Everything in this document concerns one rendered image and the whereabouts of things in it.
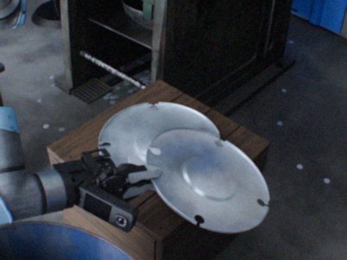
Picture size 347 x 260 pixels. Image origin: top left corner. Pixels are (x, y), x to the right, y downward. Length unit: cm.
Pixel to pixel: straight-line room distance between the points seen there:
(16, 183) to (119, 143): 39
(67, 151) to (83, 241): 35
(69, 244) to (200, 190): 29
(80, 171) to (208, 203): 26
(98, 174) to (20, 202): 16
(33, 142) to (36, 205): 91
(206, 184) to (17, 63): 138
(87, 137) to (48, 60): 103
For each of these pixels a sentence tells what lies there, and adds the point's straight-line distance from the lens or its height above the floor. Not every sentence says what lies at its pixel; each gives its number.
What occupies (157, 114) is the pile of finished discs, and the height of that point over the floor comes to 36.
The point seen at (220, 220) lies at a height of 39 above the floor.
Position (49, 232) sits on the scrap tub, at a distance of 77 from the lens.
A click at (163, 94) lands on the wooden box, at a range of 122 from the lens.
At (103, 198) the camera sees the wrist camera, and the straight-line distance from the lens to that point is 75.
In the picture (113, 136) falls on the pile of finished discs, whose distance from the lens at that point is 107.
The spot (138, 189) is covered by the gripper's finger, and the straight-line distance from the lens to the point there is 85.
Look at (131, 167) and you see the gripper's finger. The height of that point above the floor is 50.
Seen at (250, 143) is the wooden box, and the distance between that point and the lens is 110.
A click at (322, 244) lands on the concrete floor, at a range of 139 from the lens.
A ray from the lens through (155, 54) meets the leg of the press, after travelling 134.
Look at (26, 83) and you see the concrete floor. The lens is 194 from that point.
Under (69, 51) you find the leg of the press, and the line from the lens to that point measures 173.
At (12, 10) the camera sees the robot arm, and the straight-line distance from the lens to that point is 108.
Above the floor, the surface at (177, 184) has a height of 42.
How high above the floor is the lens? 107
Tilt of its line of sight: 41 degrees down
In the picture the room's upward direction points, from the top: 4 degrees clockwise
